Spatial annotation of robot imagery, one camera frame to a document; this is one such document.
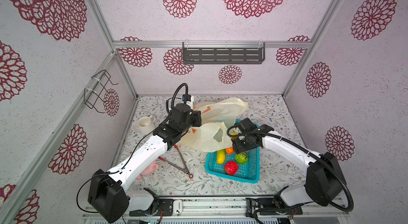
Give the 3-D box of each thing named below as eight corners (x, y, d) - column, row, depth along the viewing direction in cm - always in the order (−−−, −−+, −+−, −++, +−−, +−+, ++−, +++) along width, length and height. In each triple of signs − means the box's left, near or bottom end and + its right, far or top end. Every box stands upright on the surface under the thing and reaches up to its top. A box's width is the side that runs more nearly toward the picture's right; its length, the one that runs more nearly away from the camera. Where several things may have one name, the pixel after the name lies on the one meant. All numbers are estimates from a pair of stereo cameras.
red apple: (228, 177, 84) (230, 174, 79) (222, 167, 87) (223, 163, 83) (238, 171, 86) (240, 168, 81) (231, 162, 89) (233, 158, 85)
